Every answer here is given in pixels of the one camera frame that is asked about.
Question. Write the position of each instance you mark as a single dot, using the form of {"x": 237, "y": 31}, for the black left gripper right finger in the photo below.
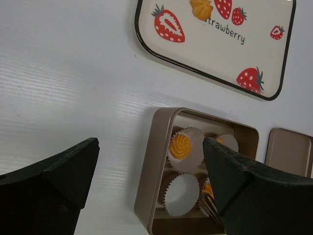
{"x": 255, "y": 199}

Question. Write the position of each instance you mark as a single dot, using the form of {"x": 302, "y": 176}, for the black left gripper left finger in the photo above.
{"x": 45, "y": 198}

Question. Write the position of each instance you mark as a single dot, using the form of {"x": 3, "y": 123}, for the metal food tongs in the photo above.
{"x": 207, "y": 204}

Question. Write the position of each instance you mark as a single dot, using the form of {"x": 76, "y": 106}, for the white paper cupcake liner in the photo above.
{"x": 229, "y": 141}
{"x": 181, "y": 195}
{"x": 207, "y": 181}
{"x": 196, "y": 157}

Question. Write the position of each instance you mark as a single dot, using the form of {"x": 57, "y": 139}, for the gold tin lid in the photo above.
{"x": 290, "y": 151}

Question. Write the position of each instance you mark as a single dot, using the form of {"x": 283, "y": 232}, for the gold square tin box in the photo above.
{"x": 157, "y": 173}

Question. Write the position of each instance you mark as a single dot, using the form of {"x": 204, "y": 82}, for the strawberry print tray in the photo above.
{"x": 244, "y": 45}

